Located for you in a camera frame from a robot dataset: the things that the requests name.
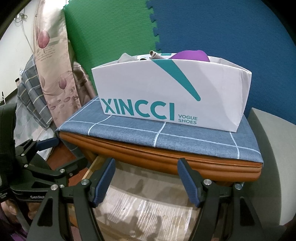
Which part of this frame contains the wooden drawer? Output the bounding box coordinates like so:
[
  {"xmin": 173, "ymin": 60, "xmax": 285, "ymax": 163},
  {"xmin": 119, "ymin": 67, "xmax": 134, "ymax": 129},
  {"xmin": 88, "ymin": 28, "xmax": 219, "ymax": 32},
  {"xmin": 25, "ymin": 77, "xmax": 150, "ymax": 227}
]
[{"xmin": 93, "ymin": 161, "xmax": 200, "ymax": 240}]

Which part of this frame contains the blue checked cloth cover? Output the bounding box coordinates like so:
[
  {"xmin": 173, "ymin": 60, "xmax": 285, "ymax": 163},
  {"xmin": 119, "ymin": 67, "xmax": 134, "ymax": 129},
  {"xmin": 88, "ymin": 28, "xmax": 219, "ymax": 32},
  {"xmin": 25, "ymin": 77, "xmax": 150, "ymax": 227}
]
[{"xmin": 56, "ymin": 97, "xmax": 263, "ymax": 163}]

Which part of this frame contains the white cabinet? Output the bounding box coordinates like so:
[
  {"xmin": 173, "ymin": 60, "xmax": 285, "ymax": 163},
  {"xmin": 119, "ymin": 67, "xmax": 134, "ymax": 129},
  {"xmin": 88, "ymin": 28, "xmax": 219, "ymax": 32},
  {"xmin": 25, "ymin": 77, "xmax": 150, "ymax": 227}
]
[{"xmin": 244, "ymin": 108, "xmax": 295, "ymax": 240}]

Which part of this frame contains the light grey patterned underwear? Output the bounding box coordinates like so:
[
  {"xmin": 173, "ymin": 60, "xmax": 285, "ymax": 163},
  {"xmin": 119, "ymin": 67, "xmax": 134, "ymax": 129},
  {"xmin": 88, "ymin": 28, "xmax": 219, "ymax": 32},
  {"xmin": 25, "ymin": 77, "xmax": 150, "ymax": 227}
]
[{"xmin": 149, "ymin": 50, "xmax": 164, "ymax": 60}]

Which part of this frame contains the floral pink pillow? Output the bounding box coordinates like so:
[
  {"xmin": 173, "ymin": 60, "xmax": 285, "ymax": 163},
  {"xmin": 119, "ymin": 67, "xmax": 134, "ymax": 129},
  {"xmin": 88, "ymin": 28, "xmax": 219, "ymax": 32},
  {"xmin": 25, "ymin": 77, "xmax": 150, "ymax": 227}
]
[{"xmin": 34, "ymin": 1, "xmax": 81, "ymax": 127}]

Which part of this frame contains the green foam wall mat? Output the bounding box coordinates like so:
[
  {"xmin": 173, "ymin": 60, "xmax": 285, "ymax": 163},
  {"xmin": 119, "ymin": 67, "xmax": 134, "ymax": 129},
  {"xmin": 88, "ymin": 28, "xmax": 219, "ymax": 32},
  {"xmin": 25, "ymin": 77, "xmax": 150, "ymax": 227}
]
[{"xmin": 63, "ymin": 1, "xmax": 159, "ymax": 79}]

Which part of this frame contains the grey plaid bedding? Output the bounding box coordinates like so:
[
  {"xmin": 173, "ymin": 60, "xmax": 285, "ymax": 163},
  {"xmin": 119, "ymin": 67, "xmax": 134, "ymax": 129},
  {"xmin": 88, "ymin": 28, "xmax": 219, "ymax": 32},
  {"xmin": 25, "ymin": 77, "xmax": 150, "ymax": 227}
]
[{"xmin": 17, "ymin": 55, "xmax": 53, "ymax": 130}]

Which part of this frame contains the blue foam wall mat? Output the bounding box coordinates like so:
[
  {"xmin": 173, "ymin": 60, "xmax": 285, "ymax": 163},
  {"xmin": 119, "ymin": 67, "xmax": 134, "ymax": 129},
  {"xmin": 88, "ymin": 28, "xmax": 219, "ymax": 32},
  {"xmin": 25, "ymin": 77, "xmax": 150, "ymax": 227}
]
[{"xmin": 146, "ymin": 1, "xmax": 295, "ymax": 122}]

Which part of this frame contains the white floral bedsheet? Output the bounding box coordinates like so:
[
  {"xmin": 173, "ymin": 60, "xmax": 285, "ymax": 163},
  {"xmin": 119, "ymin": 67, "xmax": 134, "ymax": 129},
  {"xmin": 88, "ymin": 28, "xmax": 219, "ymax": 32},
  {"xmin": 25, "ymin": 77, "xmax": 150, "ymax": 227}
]
[{"xmin": 14, "ymin": 99, "xmax": 54, "ymax": 146}]

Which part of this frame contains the person's left hand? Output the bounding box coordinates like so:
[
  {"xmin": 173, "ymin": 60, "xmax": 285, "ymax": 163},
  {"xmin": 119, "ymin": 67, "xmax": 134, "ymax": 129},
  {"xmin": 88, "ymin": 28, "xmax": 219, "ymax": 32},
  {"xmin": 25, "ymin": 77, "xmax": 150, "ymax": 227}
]
[{"xmin": 1, "ymin": 200, "xmax": 41, "ymax": 222}]

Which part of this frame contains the white XINCCI shoe box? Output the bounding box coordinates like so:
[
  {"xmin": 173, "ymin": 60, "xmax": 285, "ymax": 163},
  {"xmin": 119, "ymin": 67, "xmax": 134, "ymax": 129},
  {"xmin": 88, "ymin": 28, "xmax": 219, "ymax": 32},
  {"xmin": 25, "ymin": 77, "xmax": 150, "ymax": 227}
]
[{"xmin": 92, "ymin": 54, "xmax": 252, "ymax": 132}]

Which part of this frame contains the purple bra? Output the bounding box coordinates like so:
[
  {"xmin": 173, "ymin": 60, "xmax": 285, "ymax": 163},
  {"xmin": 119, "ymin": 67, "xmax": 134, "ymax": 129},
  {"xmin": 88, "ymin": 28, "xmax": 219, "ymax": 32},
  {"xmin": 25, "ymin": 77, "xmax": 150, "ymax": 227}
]
[{"xmin": 170, "ymin": 50, "xmax": 210, "ymax": 62}]

